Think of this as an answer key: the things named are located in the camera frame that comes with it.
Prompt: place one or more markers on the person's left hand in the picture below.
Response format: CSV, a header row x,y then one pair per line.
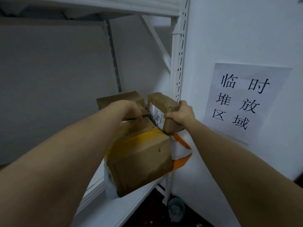
x,y
127,108

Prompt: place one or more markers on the person's right hand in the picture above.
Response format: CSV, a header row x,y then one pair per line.
x,y
184,115

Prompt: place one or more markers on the person's right thumb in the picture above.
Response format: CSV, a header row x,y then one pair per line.
x,y
171,116

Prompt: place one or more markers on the person's left fingers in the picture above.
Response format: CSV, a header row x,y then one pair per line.
x,y
139,114

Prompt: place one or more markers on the small brown parcel white label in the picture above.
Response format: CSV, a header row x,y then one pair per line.
x,y
162,106

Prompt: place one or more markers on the person's left forearm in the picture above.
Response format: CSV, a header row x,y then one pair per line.
x,y
59,163

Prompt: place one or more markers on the person's right forearm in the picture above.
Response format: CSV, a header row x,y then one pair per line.
x,y
236,177

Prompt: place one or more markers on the plain brown cardboard box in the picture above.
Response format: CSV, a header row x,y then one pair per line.
x,y
123,98

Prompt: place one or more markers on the white and orange parcel bag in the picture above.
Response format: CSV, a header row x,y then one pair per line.
x,y
181,147

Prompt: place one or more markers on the large cardboard box yellow tape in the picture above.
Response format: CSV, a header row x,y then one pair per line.
x,y
142,156

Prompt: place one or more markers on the white metal shelf rack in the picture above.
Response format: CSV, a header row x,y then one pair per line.
x,y
176,56

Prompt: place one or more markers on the small grey-blue bucket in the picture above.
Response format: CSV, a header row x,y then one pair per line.
x,y
176,209

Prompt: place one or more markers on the white paper wall sign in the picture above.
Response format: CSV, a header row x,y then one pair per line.
x,y
246,101

